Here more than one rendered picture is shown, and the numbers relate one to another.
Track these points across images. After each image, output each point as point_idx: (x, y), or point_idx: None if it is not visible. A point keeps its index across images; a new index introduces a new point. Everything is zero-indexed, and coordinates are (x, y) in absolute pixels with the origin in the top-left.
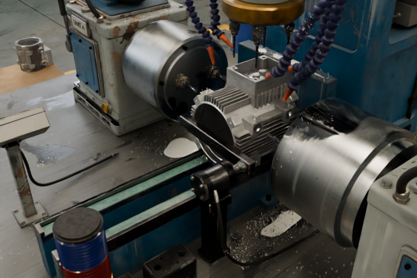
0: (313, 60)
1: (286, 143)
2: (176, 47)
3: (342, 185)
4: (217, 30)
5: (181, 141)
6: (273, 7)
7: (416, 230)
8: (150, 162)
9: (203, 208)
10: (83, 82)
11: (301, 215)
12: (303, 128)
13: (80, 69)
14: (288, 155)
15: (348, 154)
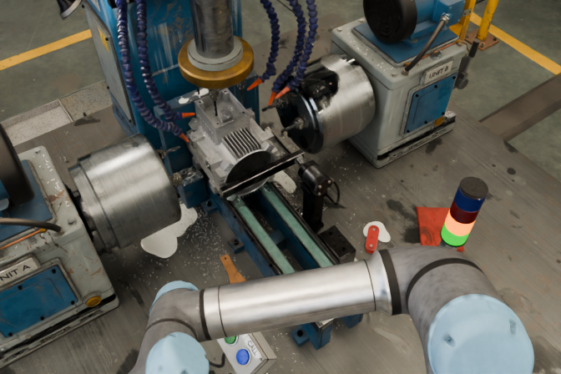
0: (297, 60)
1: (324, 114)
2: (160, 160)
3: (366, 99)
4: (177, 114)
5: (149, 240)
6: (251, 53)
7: (416, 78)
8: (180, 270)
9: (320, 198)
10: (28, 326)
11: (339, 142)
12: (322, 98)
13: (19, 320)
14: (330, 118)
15: (353, 84)
